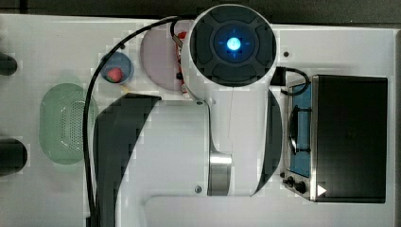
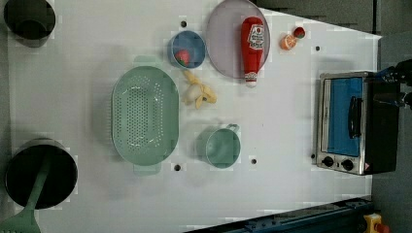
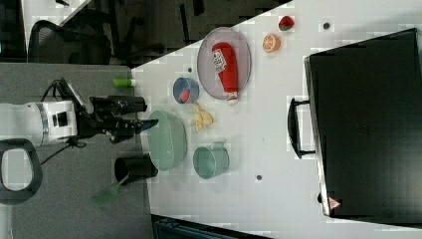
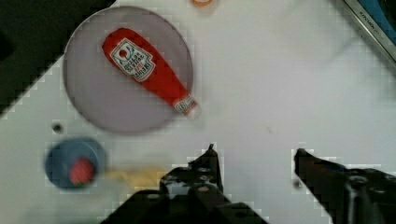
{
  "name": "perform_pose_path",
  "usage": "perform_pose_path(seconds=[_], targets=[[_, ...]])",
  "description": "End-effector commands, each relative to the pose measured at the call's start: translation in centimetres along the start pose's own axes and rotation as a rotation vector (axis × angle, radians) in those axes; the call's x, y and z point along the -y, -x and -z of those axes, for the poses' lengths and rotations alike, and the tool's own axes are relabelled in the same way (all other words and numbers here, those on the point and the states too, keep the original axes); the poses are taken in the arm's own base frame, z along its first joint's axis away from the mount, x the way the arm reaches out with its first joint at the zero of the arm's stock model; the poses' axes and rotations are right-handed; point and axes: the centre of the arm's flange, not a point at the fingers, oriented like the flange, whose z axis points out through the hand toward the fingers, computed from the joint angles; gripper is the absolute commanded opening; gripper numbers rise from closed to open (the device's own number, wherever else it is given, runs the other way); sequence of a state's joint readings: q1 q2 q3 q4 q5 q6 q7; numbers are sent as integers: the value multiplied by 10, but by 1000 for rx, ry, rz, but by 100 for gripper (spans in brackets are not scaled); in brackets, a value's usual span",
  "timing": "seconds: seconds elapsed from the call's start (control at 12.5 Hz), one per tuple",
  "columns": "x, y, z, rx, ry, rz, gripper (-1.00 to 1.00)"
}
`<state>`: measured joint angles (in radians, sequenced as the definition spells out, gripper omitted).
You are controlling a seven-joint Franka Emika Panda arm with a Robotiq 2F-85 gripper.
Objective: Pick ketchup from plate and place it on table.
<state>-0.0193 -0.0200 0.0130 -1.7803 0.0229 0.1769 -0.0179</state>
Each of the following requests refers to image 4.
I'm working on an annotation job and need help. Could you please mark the blue bowl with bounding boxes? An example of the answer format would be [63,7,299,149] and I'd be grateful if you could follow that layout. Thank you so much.
[45,137,106,190]

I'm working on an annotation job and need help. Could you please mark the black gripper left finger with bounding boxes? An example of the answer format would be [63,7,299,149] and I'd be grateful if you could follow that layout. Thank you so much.
[100,145,268,224]

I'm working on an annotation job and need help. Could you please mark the orange ring object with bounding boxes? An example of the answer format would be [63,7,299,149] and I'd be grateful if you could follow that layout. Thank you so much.
[191,0,213,7]

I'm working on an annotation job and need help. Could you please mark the red felt strawberry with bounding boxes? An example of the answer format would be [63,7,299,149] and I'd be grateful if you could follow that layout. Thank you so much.
[69,158,95,186]

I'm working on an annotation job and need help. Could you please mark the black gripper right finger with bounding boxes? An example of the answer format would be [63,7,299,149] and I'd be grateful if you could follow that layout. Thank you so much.
[294,148,396,224]

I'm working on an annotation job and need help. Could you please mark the red felt ketchup bottle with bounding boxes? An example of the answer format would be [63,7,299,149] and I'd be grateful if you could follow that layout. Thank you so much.
[102,28,201,119]

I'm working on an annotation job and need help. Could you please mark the yellow felt banana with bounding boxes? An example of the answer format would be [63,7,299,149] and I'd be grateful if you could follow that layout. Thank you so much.
[104,167,165,189]

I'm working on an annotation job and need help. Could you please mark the blue silver device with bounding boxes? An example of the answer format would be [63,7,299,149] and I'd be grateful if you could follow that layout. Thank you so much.
[341,0,396,64]

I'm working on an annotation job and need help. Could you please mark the grey round plate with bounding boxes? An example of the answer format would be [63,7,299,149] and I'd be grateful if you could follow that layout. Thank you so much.
[63,6,194,135]

